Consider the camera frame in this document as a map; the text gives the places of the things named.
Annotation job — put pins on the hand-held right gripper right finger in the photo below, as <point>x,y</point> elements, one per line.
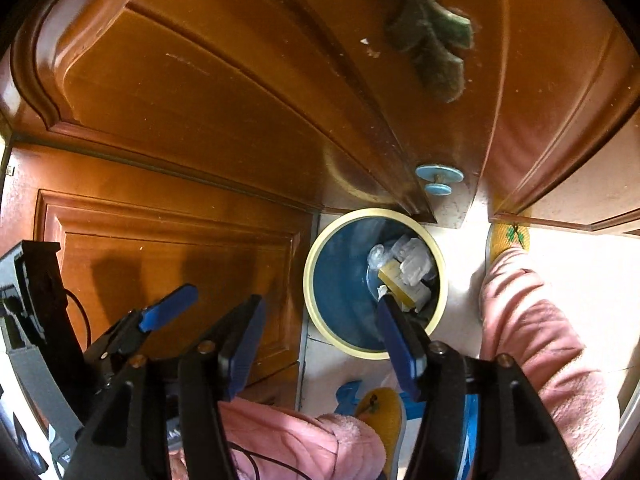
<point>397,345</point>

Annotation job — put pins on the round blue waste bin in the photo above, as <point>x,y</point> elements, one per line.
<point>340,300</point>

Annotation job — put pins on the person's leg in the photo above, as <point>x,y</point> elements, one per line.
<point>540,360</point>
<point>300,445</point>

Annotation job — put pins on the yellow slipper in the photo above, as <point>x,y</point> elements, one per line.
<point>387,420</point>
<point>507,240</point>

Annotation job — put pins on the clear plastic bag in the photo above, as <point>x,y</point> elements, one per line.
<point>412,257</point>

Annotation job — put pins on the blue suction hook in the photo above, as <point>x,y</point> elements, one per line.
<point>432,175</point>

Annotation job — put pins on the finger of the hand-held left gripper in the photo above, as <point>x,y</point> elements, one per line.
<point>165,305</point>

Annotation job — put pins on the person's left leg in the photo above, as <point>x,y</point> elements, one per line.
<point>300,445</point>

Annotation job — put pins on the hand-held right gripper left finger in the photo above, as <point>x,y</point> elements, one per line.
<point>250,330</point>

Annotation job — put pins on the person's right leg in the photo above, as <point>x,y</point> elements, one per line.
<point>540,360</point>

